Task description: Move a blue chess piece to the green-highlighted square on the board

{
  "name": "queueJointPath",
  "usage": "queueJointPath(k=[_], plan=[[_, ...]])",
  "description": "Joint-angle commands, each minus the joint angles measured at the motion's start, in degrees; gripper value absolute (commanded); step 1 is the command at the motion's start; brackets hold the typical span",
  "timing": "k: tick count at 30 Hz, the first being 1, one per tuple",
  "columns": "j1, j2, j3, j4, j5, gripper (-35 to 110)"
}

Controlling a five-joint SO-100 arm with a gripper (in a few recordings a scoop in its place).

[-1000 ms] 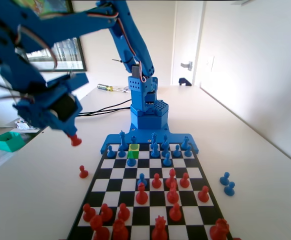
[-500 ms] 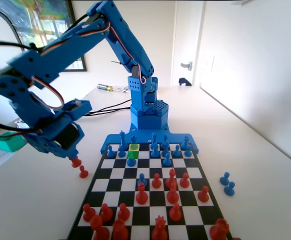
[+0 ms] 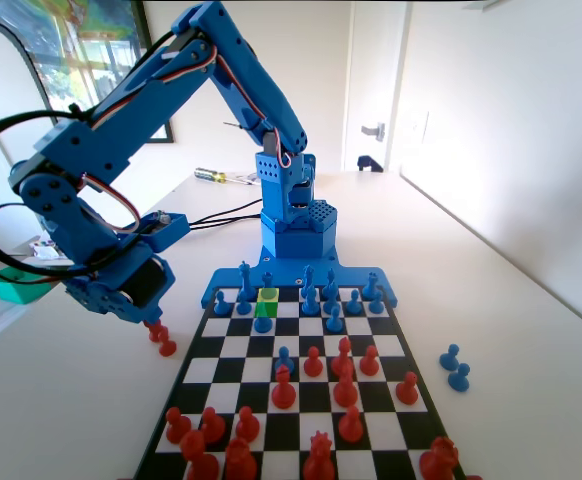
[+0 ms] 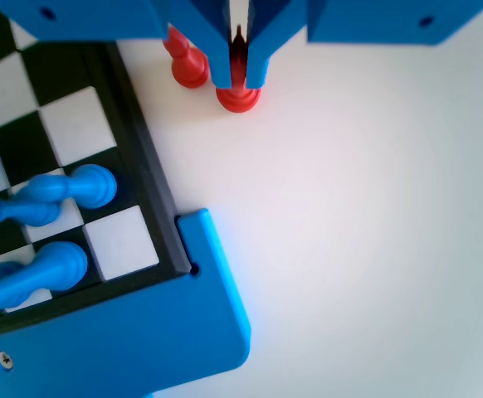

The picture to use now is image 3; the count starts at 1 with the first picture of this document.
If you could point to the red chess knight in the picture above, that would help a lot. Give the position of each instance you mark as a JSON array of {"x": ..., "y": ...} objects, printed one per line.
[{"x": 155, "y": 331}]

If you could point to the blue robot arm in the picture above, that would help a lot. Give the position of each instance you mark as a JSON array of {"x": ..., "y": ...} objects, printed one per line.
[{"x": 251, "y": 75}]

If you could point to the red chess pawn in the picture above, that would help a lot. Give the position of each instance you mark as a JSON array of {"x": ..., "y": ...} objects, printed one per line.
[
  {"x": 407, "y": 389},
  {"x": 247, "y": 426},
  {"x": 313, "y": 362},
  {"x": 167, "y": 347},
  {"x": 369, "y": 361},
  {"x": 212, "y": 426},
  {"x": 177, "y": 426},
  {"x": 351, "y": 426}
]

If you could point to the blue chess pawn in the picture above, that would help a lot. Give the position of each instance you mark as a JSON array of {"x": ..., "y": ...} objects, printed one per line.
[
  {"x": 331, "y": 307},
  {"x": 335, "y": 321},
  {"x": 262, "y": 324},
  {"x": 376, "y": 304},
  {"x": 449, "y": 357},
  {"x": 459, "y": 379},
  {"x": 221, "y": 305},
  {"x": 284, "y": 359},
  {"x": 243, "y": 306},
  {"x": 310, "y": 305},
  {"x": 353, "y": 304}
]

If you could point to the blue chess king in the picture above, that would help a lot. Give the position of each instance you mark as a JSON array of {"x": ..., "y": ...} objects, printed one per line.
[{"x": 245, "y": 280}]

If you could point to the red chess bishop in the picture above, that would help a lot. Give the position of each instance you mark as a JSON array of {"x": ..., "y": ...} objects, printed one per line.
[
  {"x": 283, "y": 390},
  {"x": 343, "y": 352},
  {"x": 345, "y": 387}
]

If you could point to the large red chess piece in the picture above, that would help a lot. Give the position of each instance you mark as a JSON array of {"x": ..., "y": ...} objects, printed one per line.
[
  {"x": 198, "y": 457},
  {"x": 241, "y": 461}
]

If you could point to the blue chess knight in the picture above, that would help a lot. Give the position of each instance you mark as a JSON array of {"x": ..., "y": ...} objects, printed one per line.
[{"x": 330, "y": 282}]

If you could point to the red chess queen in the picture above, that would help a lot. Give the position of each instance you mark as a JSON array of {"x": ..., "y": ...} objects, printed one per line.
[{"x": 319, "y": 459}]

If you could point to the red chess piece tip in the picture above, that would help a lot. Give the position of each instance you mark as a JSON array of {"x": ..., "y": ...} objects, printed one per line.
[{"x": 473, "y": 477}]

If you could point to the pile of papers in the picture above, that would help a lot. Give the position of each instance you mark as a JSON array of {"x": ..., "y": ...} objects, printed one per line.
[{"x": 46, "y": 252}]

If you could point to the green plastic box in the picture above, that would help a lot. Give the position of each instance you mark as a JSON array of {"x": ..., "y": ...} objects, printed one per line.
[{"x": 11, "y": 292}]

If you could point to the black white chessboard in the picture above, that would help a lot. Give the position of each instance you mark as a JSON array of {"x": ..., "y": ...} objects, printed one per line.
[{"x": 251, "y": 370}]

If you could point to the blue table clamp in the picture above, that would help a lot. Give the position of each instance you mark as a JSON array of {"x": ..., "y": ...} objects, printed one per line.
[{"x": 366, "y": 162}]

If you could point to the black framed picture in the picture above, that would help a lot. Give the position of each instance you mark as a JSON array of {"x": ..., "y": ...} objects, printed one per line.
[{"x": 96, "y": 30}]

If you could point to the white door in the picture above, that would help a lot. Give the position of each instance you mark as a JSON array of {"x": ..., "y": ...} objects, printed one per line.
[{"x": 371, "y": 60}]

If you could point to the blue wrist camera housing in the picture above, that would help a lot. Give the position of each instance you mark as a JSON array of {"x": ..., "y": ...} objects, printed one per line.
[{"x": 168, "y": 231}]

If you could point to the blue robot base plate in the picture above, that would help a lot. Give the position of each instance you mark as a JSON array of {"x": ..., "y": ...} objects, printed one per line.
[{"x": 351, "y": 276}]

